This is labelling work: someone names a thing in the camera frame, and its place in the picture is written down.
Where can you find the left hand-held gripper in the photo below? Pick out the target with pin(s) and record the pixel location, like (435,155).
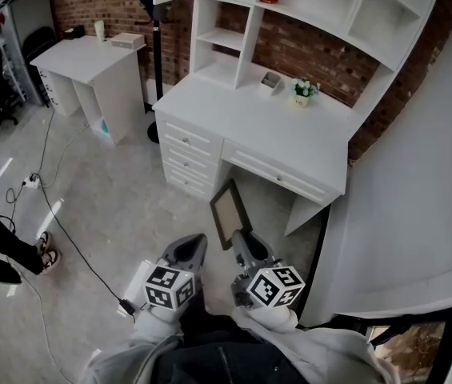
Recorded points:
(169,288)

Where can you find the white desk with drawers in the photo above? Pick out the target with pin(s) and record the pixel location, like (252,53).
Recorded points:
(257,134)

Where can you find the person's left forearm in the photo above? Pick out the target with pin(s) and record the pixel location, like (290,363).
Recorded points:
(145,338)

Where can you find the potted white flower plant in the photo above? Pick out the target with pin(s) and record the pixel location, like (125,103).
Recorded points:
(303,90)

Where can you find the teal packet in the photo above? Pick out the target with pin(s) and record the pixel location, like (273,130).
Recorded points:
(104,127)

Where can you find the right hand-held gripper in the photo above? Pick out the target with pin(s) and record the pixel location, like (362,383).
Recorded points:
(273,288)

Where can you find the small white desk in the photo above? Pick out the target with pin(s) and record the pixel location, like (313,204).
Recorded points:
(85,66)

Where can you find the white shelf unit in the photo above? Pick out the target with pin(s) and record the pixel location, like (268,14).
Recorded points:
(313,2)

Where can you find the dark picture frame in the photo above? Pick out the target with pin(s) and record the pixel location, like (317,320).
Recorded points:
(229,210)

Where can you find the small white drawer box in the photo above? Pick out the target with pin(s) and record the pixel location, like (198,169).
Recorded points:
(127,40)

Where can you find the black power adapter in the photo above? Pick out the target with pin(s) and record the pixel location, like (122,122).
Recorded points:
(127,306)

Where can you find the black floor stand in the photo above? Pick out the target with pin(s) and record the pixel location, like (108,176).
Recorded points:
(157,54)

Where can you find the white power strip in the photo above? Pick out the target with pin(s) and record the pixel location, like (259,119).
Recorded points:
(31,182)

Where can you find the person's dark trousers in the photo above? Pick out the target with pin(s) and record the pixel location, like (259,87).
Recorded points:
(225,354)

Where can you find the black window frame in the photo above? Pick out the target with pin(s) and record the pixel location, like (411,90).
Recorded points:
(393,326)

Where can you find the white cup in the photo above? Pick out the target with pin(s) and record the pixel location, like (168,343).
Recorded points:
(100,31)

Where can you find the grey pen holder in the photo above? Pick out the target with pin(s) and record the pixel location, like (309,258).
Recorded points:
(270,83)

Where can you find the person's right forearm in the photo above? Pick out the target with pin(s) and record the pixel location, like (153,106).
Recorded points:
(321,350)

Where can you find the black tissue box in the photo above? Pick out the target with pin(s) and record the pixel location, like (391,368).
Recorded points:
(74,33)

